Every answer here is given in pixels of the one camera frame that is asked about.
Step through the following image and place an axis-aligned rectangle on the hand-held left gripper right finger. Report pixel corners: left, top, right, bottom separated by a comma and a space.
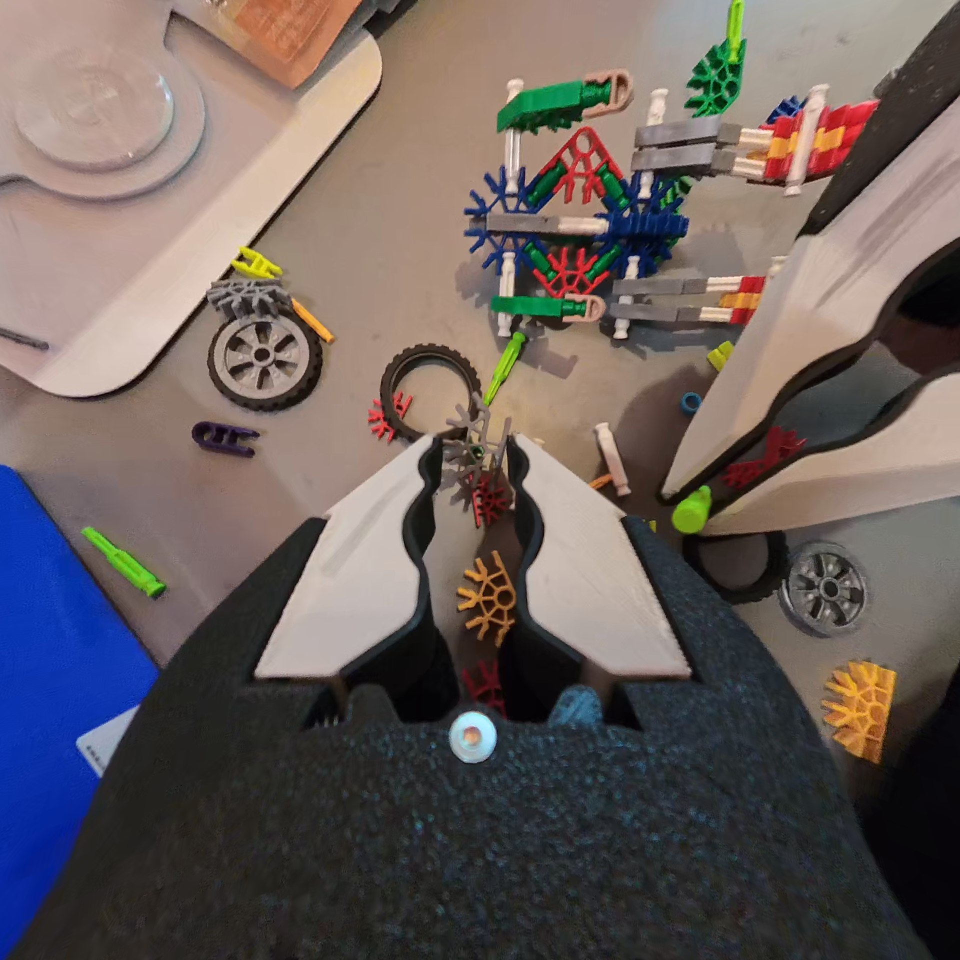
498, 433, 693, 723

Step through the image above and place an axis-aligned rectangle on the green connector chain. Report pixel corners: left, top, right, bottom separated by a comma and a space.
683, 0, 750, 118

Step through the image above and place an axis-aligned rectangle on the light green rod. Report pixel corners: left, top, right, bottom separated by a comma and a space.
80, 525, 168, 600
670, 484, 714, 536
481, 330, 529, 407

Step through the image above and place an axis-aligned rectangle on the grey spoked wheel with tyre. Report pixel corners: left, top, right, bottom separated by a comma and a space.
207, 312, 324, 413

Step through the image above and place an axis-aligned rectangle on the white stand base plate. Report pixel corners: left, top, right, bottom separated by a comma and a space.
0, 0, 384, 399

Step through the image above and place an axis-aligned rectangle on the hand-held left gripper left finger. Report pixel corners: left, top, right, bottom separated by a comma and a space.
253, 433, 460, 723

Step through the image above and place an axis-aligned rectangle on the yellow sun connector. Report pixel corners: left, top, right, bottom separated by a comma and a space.
820, 660, 898, 765
456, 550, 519, 648

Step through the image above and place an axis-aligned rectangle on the small red connector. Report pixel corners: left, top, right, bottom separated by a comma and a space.
366, 389, 416, 444

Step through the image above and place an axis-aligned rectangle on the orange toy set package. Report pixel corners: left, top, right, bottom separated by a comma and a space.
228, 0, 362, 90

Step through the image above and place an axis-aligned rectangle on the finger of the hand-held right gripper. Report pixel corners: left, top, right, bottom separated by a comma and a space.
699, 366, 960, 537
658, 101, 960, 505

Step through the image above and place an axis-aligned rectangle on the black tyre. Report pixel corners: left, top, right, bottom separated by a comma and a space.
681, 528, 789, 606
379, 342, 483, 444

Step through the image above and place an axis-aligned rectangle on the blue bin with square tag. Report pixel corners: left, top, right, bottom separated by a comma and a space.
0, 465, 163, 958

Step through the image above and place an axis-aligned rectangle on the grey snowflake connector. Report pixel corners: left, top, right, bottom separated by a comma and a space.
440, 393, 513, 493

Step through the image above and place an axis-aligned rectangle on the multicolour construction toy model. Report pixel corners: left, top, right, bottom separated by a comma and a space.
462, 70, 879, 343

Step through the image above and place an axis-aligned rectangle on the white rod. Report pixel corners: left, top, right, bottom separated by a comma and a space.
591, 421, 633, 498

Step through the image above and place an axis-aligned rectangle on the yellow-green connector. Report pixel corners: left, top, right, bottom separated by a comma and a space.
230, 246, 285, 281

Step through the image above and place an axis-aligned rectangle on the purple connector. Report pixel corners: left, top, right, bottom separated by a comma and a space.
190, 420, 262, 459

